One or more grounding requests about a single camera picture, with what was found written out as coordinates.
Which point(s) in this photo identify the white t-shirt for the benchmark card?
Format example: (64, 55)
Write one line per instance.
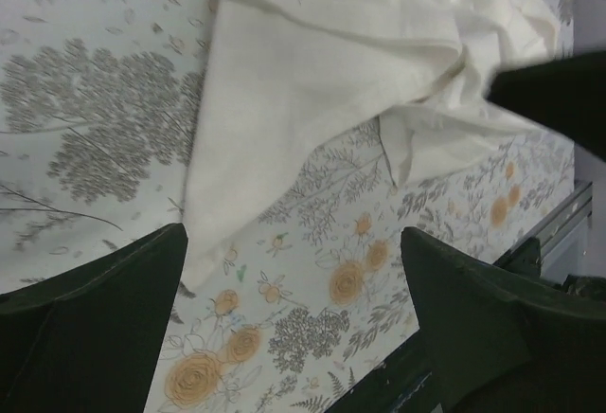
(285, 76)

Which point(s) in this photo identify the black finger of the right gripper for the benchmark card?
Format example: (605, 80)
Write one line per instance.
(566, 96)

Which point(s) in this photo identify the floral patterned table mat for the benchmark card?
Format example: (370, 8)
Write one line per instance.
(99, 103)

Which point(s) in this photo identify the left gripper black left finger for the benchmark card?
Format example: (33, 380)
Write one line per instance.
(88, 340)

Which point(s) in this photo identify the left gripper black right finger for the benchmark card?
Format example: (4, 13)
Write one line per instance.
(502, 328)

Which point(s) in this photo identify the aluminium frame rail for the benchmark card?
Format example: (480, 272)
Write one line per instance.
(553, 249)

